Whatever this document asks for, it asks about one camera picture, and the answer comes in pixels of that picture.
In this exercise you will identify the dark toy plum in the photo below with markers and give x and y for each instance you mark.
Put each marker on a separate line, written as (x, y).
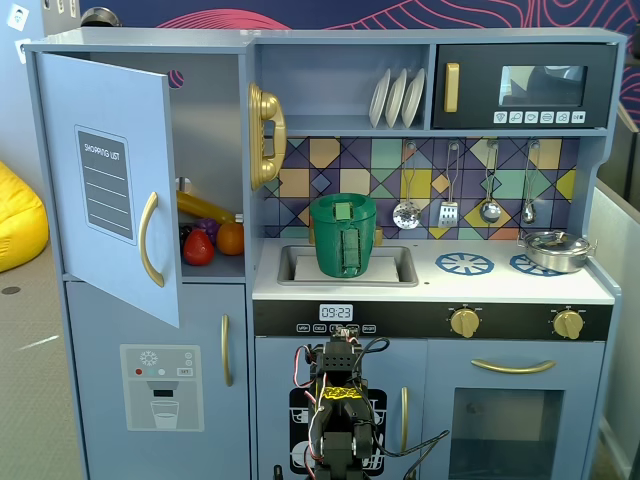
(185, 234)

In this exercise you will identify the black toy microwave door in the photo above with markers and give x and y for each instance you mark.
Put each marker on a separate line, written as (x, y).
(475, 85)

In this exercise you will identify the red toy strawberry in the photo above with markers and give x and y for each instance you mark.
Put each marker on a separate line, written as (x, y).
(198, 248)

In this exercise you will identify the blue shopping list cabinet door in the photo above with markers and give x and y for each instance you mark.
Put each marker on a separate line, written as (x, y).
(100, 90)

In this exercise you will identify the gold toy telephone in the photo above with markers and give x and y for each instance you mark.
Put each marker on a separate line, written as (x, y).
(265, 105)

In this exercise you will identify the orange toy fruit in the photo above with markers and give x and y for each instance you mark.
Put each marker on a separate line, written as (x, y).
(231, 239)

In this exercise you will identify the blue toy kitchen body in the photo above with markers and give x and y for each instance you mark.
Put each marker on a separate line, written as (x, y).
(597, 175)

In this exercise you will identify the purple toy grapes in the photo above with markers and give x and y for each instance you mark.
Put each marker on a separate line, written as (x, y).
(210, 227)

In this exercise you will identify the yellow toy banana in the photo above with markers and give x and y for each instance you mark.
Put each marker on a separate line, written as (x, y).
(200, 206)

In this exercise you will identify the metal slotted spatula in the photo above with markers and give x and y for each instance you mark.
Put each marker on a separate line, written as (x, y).
(448, 215)

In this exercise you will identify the white toy plate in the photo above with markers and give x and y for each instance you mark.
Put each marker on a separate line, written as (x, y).
(414, 97)
(396, 97)
(379, 97)

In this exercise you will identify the green plastic cup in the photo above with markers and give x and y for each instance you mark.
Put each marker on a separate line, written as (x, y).
(327, 240)

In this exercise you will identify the gold toy faucet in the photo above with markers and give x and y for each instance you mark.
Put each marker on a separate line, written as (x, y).
(378, 235)

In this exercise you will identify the blue dishwasher door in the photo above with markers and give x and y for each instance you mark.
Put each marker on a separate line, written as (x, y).
(272, 360)

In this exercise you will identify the grey toy sink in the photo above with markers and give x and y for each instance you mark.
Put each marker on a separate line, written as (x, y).
(287, 265)

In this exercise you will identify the yellow beanbag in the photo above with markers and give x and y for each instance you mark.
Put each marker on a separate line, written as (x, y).
(20, 215)

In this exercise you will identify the metal ladle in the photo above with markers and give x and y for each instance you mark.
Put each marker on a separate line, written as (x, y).
(490, 211)

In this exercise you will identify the blue fridge door water dispenser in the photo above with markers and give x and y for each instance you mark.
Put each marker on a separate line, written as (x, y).
(210, 450)

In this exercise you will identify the white wall outlet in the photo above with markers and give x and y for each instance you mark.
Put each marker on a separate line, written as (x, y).
(21, 52)
(17, 16)

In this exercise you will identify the gold stove knob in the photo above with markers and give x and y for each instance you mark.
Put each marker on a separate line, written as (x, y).
(465, 323)
(567, 325)

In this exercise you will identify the metal slotted skimmer spoon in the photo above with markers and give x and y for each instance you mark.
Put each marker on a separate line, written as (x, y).
(406, 216)

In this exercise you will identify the steel pot with lid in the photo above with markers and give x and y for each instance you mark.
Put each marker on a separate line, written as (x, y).
(555, 252)

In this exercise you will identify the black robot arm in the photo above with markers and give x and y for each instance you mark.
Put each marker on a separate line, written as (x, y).
(340, 360)

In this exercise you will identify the blue oven door with window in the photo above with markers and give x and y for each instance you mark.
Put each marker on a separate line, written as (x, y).
(575, 360)

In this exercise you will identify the grey office partition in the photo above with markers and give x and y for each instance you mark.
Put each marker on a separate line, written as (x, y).
(620, 160)

